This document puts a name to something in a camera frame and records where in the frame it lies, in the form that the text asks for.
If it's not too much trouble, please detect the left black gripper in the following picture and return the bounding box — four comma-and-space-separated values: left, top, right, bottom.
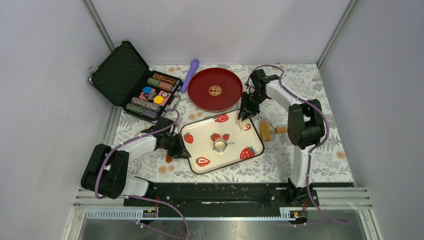
162, 132, 191, 159

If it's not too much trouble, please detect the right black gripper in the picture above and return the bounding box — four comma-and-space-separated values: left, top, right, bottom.
237, 91, 269, 122

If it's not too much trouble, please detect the wooden dough roller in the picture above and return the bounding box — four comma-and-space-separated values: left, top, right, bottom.
259, 121, 288, 142

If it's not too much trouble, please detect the strawberry pattern white tray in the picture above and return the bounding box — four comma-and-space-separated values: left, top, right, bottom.
180, 110, 265, 175

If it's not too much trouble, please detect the round metal cutter ring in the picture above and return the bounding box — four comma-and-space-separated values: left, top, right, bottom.
212, 138, 228, 154

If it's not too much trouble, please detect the small dough piece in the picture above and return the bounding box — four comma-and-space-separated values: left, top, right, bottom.
236, 119, 252, 132

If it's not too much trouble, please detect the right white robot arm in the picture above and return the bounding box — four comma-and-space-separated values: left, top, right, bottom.
237, 65, 329, 206

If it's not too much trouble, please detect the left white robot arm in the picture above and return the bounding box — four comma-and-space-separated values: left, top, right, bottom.
80, 117, 191, 206

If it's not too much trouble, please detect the floral pattern table mat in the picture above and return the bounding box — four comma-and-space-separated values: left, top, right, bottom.
112, 64, 354, 183

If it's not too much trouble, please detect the round red lacquer plate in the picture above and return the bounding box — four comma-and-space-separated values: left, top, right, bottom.
187, 67, 244, 112

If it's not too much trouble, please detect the yellow poker chip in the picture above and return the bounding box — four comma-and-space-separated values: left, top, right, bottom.
153, 95, 164, 105

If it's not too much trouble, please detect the blue poker chip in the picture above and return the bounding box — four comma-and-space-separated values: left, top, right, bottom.
141, 86, 153, 95

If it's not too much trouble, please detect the black poker chip case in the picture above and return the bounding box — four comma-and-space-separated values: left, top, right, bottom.
88, 39, 183, 123

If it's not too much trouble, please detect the metal spatula orange handle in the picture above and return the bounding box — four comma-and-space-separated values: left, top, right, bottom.
165, 153, 173, 163

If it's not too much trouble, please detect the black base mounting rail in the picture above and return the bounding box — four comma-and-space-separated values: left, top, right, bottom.
117, 181, 355, 219

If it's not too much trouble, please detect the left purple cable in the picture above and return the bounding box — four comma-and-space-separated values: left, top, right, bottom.
94, 107, 191, 240

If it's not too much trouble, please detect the purple cable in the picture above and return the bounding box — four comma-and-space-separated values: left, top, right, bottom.
94, 107, 191, 240
245, 64, 352, 227

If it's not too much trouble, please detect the purple silicone handle tool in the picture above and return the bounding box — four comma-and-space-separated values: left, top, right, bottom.
180, 59, 200, 94

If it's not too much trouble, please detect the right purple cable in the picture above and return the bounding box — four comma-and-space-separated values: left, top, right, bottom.
245, 64, 352, 227

